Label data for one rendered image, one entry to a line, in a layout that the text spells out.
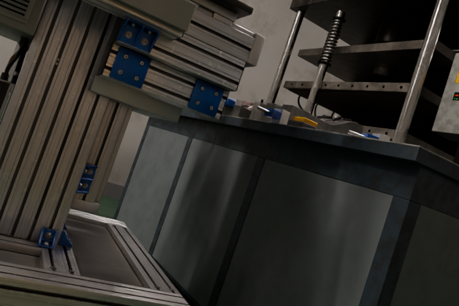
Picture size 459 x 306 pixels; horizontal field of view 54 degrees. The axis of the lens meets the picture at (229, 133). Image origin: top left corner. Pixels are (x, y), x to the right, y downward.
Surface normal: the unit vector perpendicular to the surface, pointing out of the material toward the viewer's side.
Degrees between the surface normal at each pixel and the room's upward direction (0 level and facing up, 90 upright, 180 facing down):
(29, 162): 90
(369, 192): 90
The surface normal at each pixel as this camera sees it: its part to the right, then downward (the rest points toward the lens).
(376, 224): -0.81, -0.31
